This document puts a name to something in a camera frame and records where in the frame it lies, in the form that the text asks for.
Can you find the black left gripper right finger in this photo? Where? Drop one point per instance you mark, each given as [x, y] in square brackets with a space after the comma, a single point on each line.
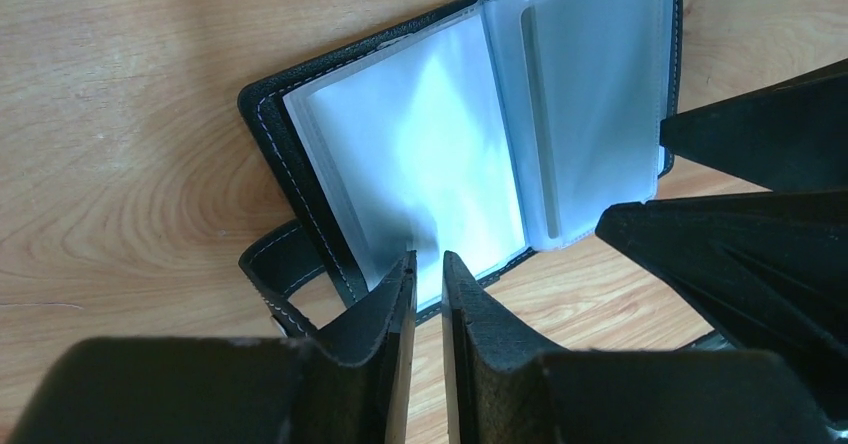
[507, 383]

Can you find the black leather card holder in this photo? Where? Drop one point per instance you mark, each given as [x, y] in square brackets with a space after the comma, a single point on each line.
[494, 129]

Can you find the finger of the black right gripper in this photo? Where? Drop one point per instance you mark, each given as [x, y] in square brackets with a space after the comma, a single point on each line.
[791, 136]
[767, 270]

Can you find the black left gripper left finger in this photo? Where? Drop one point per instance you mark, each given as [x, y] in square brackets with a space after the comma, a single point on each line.
[347, 383]

